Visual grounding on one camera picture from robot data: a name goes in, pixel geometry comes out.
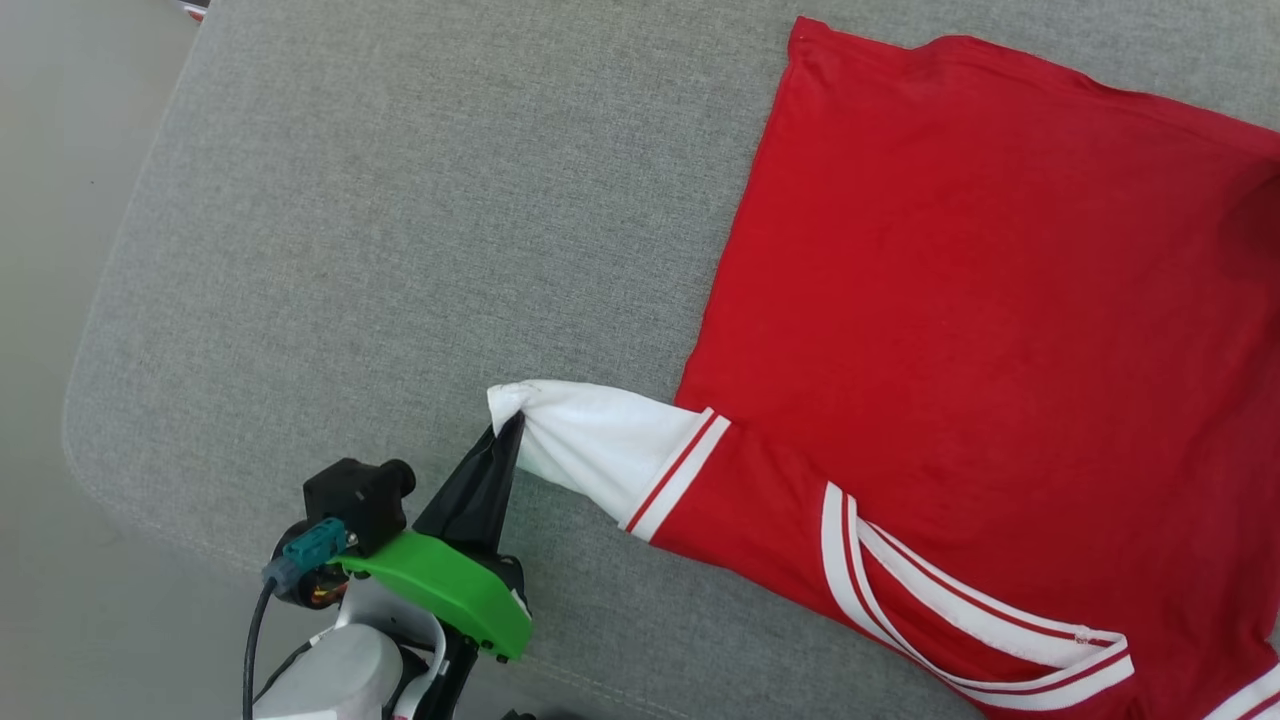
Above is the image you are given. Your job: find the black cable with teal plug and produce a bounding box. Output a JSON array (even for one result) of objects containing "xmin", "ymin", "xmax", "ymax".
[{"xmin": 243, "ymin": 517, "xmax": 352, "ymax": 720}]

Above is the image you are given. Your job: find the red T-shirt with white trim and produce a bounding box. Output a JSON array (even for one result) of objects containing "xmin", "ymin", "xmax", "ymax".
[{"xmin": 487, "ymin": 15, "xmax": 1280, "ymax": 720}]

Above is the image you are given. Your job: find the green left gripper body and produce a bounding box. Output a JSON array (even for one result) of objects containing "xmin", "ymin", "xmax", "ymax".
[{"xmin": 340, "ymin": 530, "xmax": 535, "ymax": 662}]

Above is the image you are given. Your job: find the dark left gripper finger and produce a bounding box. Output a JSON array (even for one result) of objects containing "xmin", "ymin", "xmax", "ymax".
[
  {"xmin": 488, "ymin": 411, "xmax": 527, "ymax": 550},
  {"xmin": 413, "ymin": 424, "xmax": 503, "ymax": 549}
]

